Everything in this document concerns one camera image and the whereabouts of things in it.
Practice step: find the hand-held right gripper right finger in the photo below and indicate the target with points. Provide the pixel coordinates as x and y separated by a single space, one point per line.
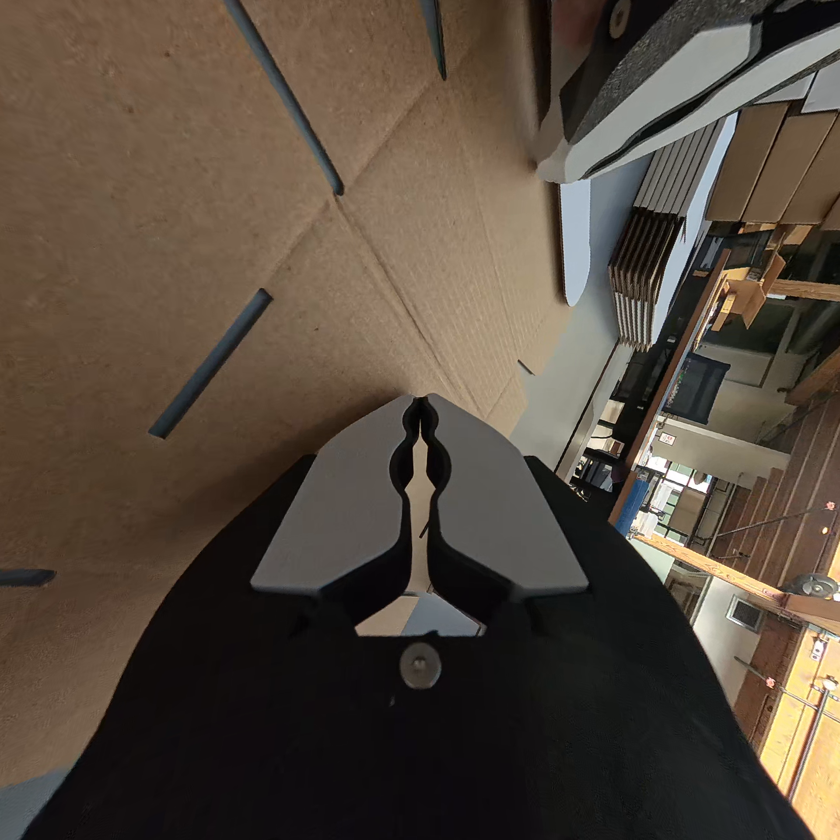
505 518

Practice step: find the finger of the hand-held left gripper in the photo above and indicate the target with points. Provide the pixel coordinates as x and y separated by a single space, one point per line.
656 141
682 72

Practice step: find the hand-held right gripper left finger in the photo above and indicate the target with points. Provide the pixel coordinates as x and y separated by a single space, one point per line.
334 518

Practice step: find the brown cardboard box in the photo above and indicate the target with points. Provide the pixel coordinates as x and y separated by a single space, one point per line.
197 197

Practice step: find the small open cardboard box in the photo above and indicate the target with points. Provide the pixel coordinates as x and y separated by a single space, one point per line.
748 292

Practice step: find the stack of long cardboard boxes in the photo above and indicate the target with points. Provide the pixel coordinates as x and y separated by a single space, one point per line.
754 170

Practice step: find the stack of flat cardboard sheets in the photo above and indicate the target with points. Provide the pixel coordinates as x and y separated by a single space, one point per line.
646 275

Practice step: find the dark monitor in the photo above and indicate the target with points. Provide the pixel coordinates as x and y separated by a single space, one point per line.
695 387

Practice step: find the metal air vent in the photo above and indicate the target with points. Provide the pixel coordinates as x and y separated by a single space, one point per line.
745 613

